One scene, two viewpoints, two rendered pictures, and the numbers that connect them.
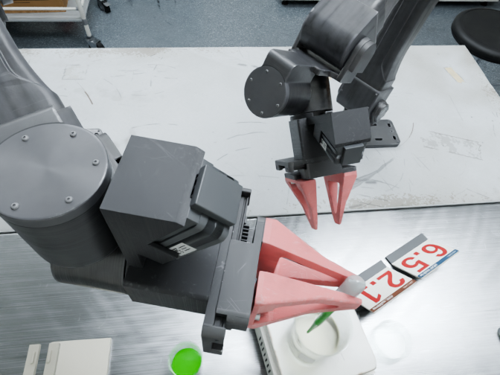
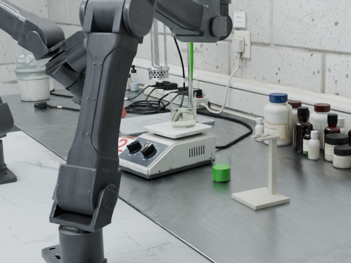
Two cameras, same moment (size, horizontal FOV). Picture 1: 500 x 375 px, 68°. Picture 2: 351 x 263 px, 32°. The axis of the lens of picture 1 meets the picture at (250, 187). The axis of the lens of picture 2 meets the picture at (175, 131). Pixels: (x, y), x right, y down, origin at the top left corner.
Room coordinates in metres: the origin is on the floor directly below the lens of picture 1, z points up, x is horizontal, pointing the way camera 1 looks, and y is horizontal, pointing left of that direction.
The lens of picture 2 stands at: (0.52, 1.21, 1.30)
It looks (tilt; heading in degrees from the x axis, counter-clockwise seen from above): 13 degrees down; 254
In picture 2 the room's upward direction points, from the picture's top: 2 degrees counter-clockwise
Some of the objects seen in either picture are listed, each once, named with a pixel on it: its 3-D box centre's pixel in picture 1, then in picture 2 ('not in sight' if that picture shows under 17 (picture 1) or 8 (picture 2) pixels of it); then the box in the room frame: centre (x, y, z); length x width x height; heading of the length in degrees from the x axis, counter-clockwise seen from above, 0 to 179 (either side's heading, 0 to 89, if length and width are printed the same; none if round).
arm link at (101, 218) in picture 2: not in sight; (81, 203); (0.42, 0.38, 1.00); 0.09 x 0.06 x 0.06; 132
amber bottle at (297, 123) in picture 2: not in sight; (302, 129); (-0.19, -0.09, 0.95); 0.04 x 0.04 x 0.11
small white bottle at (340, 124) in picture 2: not in sight; (340, 133); (-0.28, -0.06, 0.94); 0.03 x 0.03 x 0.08
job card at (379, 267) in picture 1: (377, 284); not in sight; (0.22, -0.22, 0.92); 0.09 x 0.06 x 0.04; 128
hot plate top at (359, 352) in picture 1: (316, 332); (177, 128); (0.12, -0.11, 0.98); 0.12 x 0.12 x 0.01; 22
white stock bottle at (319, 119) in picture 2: not in sight; (322, 125); (-0.25, -0.10, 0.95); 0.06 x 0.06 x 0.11
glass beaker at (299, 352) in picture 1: (314, 330); (182, 110); (0.11, -0.10, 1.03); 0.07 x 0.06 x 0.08; 24
